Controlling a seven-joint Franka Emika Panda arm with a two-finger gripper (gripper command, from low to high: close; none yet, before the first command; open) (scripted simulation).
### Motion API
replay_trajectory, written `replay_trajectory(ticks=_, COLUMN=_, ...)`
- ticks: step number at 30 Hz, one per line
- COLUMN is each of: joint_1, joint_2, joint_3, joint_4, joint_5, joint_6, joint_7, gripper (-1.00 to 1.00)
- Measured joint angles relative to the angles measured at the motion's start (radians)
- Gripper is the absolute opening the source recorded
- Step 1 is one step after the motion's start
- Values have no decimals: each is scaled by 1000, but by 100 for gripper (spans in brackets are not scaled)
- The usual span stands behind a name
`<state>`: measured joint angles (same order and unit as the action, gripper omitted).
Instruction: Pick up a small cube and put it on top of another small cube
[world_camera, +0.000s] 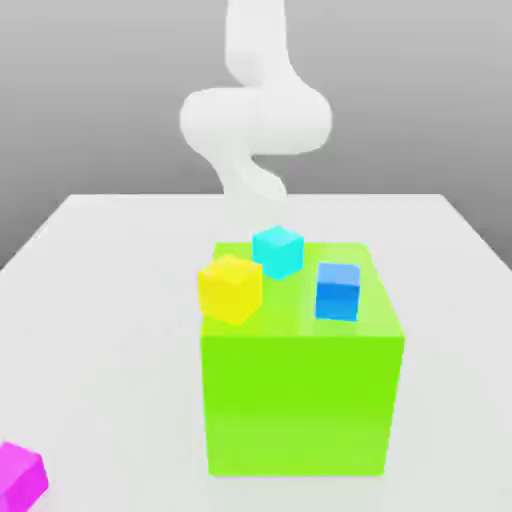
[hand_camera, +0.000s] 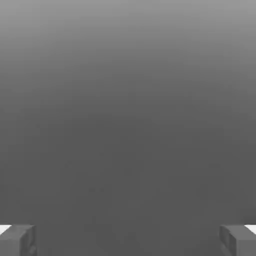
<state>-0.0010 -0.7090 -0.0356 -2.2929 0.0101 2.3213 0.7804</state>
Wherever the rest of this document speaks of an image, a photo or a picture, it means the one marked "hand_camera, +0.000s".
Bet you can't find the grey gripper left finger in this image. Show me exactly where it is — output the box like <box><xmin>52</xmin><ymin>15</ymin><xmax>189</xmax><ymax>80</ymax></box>
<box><xmin>0</xmin><ymin>224</ymin><xmax>38</xmax><ymax>256</ymax></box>

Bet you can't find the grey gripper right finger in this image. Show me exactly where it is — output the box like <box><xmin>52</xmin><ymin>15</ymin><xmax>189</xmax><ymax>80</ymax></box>
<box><xmin>218</xmin><ymin>224</ymin><xmax>256</xmax><ymax>256</ymax></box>

